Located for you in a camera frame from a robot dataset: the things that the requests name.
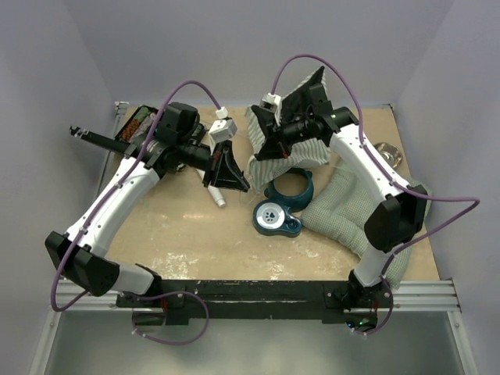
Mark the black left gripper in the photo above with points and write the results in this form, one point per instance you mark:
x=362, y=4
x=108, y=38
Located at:
x=223, y=169

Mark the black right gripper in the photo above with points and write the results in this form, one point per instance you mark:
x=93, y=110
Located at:
x=276, y=145

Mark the green striped pet tent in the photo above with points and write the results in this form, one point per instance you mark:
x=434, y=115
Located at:
x=307, y=151

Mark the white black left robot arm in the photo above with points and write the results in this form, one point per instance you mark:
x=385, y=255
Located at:
x=79, y=253

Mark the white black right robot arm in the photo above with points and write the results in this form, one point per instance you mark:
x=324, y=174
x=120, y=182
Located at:
x=399, y=208

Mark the teal pet bowl stand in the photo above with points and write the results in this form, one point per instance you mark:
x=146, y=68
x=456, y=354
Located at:
x=274, y=216

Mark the green checkered pet cushion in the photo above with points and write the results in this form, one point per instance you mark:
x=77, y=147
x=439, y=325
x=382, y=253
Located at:
x=333, y=223

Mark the steel pet bowl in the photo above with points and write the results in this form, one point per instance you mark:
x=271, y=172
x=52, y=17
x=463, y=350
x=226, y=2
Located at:
x=391, y=154

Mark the white toy microphone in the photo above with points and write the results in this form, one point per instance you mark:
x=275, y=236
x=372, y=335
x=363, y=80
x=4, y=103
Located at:
x=217, y=196

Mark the black poker chip case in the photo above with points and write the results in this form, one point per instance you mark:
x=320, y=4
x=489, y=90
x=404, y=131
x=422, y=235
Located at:
x=117, y=133

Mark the green yellow chip stack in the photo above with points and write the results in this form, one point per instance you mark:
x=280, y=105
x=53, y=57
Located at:
x=142, y=113

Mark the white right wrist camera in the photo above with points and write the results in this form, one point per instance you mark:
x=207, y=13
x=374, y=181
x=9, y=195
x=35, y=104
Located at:
x=272, y=103

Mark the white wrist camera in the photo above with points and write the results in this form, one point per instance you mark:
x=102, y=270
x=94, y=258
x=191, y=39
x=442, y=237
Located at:
x=272, y=103
x=224, y=128

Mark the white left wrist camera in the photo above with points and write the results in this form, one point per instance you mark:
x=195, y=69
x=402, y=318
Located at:
x=224, y=128

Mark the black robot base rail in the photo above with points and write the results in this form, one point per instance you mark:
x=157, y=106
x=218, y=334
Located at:
x=329, y=301

